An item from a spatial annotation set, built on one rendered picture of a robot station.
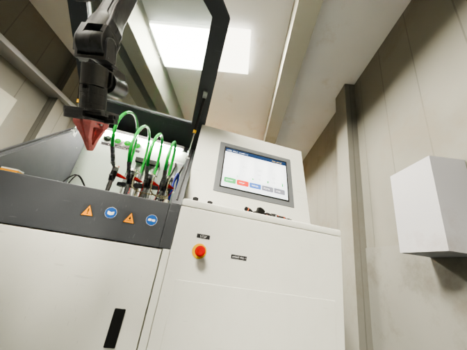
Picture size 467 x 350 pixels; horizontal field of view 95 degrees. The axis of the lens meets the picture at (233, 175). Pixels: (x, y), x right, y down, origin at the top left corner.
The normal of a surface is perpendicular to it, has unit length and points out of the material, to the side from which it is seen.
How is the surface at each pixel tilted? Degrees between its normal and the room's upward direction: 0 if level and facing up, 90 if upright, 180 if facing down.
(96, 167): 90
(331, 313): 90
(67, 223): 90
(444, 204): 90
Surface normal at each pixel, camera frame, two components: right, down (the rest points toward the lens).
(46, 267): 0.25, -0.32
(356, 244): -0.01, -0.37
